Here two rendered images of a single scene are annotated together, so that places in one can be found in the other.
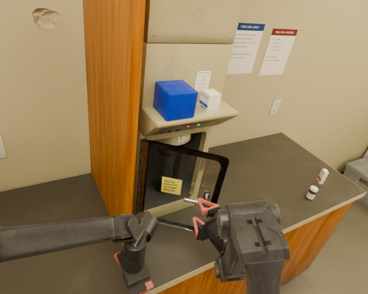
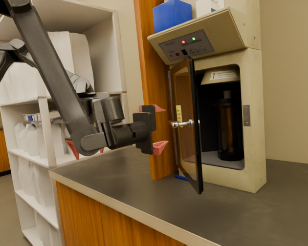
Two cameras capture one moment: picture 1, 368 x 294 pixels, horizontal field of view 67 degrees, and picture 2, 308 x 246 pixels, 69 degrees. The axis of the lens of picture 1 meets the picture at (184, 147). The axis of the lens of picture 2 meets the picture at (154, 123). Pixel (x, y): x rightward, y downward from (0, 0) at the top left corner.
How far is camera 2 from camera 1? 114 cm
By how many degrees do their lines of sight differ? 79
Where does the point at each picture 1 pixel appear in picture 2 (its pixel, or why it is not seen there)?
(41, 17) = not seen: hidden behind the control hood
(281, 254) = not seen: outside the picture
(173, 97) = (155, 9)
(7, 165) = not seen: hidden behind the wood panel
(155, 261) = (147, 193)
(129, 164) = (143, 79)
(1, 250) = (28, 55)
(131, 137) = (140, 53)
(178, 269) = (145, 206)
